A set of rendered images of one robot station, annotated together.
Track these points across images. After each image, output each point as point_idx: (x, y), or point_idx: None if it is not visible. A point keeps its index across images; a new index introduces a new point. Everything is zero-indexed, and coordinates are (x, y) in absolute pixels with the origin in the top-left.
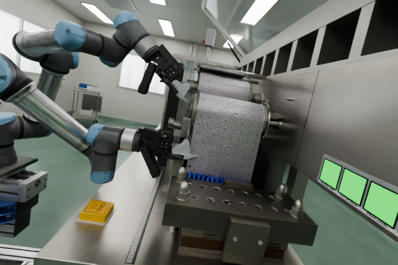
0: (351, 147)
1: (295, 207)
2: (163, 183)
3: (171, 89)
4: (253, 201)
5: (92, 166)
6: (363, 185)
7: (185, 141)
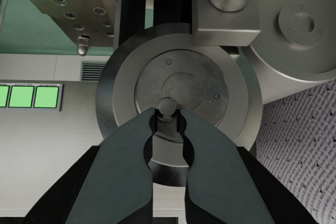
0: (31, 126)
1: (78, 46)
2: None
3: (56, 184)
4: (81, 14)
5: None
6: (11, 101)
7: None
